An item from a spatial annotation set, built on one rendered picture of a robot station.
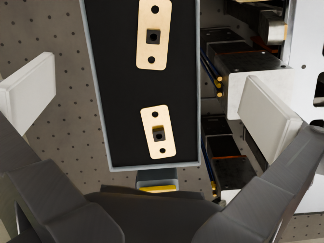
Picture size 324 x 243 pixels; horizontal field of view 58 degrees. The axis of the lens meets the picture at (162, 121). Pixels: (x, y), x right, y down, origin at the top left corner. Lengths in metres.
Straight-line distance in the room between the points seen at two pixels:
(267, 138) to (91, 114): 0.80
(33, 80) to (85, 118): 0.78
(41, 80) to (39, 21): 0.71
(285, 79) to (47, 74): 0.37
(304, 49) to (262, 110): 0.44
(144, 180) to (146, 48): 0.22
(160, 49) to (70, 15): 0.52
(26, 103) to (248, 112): 0.13
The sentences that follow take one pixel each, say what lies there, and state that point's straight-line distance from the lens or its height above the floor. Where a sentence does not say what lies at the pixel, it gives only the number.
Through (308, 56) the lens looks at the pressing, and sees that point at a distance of 0.62.
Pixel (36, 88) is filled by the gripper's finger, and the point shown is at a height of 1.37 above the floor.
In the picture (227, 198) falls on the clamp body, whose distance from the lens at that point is 0.64.
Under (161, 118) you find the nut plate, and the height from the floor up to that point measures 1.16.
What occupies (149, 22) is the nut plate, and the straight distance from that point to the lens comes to 0.37.
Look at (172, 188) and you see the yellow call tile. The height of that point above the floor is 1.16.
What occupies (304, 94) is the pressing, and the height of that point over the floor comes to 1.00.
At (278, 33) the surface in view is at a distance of 0.46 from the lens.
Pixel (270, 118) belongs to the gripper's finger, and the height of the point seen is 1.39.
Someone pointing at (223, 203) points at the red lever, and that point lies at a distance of 0.64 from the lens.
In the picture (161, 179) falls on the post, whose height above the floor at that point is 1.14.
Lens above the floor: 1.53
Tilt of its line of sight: 63 degrees down
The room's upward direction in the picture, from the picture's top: 176 degrees clockwise
